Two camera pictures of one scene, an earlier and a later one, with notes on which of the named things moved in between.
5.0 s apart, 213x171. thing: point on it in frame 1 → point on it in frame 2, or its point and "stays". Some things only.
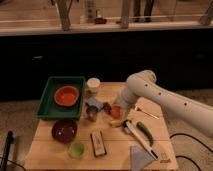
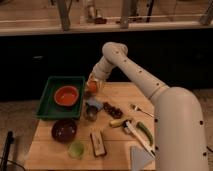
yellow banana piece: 115,123 stays
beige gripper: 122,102 → 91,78
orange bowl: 66,96 stays
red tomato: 115,112 → 92,86
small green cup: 77,150 stays
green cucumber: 146,131 stays
